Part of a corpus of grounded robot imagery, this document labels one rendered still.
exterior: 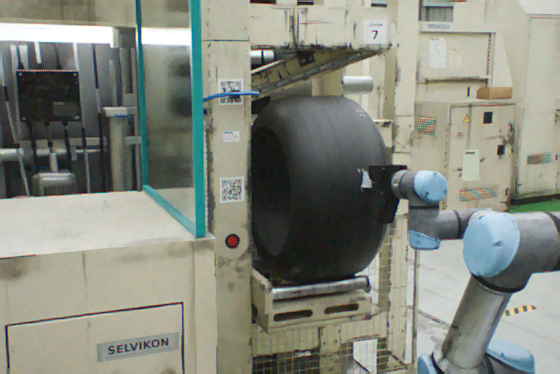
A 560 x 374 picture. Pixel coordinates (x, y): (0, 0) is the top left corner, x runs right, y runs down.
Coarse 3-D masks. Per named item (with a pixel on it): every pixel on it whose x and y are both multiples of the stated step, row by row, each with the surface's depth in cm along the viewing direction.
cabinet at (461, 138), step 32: (416, 128) 672; (448, 128) 638; (480, 128) 658; (512, 128) 679; (416, 160) 676; (448, 160) 644; (480, 160) 665; (512, 160) 688; (448, 192) 651; (480, 192) 671
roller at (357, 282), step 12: (348, 276) 221; (360, 276) 221; (276, 288) 210; (288, 288) 211; (300, 288) 213; (312, 288) 214; (324, 288) 215; (336, 288) 217; (348, 288) 219; (360, 288) 221
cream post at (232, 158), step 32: (224, 0) 196; (224, 32) 198; (224, 64) 200; (224, 128) 203; (224, 160) 204; (224, 224) 208; (224, 256) 210; (224, 288) 212; (224, 320) 213; (224, 352) 215
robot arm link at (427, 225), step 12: (408, 216) 170; (420, 216) 167; (432, 216) 167; (444, 216) 169; (456, 216) 169; (408, 228) 170; (420, 228) 167; (432, 228) 167; (444, 228) 168; (456, 228) 168; (420, 240) 167; (432, 240) 167; (444, 240) 171
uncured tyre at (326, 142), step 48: (288, 96) 217; (336, 96) 220; (288, 144) 202; (336, 144) 199; (384, 144) 208; (288, 192) 253; (336, 192) 196; (288, 240) 206; (336, 240) 200; (384, 240) 212
